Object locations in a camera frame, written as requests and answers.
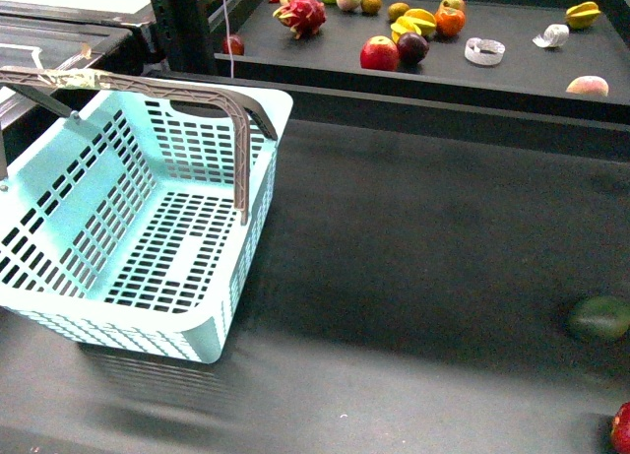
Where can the small red apple left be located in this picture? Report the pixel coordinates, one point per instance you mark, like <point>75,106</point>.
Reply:
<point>233,44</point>

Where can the black shelf tray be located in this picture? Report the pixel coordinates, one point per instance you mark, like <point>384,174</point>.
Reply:
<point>492,62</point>

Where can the dark purple plum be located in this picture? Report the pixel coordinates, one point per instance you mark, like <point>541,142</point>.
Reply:
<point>412,48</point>

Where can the red fruit bottom corner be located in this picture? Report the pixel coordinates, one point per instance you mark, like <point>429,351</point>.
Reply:
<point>620,430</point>

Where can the yellow starfruit right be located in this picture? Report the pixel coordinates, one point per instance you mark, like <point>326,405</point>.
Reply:
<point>582,16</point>

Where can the olive brown kiwi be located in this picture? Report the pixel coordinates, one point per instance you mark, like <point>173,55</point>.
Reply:
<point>397,9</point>

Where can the light blue plastic basket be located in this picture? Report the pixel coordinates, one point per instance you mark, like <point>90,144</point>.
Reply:
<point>118,227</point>

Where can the grey basket handle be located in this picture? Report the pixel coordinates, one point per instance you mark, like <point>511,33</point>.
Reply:
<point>241,108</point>

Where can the yellow starfruit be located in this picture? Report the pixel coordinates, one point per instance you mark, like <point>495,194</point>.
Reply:
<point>582,16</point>
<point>414,20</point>

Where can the black metal rack post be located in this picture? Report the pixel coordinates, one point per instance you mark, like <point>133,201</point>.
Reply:
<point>183,34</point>

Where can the white crumpled tape roll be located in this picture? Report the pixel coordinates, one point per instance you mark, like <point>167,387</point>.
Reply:
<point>555,35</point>

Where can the orange persimmon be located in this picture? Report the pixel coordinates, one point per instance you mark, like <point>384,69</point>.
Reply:
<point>449,21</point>

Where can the pale peach front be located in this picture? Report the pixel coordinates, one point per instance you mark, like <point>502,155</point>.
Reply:
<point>589,85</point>

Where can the pink dragon fruit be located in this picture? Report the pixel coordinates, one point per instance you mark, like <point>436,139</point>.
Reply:
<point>304,18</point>

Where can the green avocado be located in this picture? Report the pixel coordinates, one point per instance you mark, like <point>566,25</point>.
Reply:
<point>599,318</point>

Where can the yellow starfruit centre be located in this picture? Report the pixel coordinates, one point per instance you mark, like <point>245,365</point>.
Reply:
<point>414,20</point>

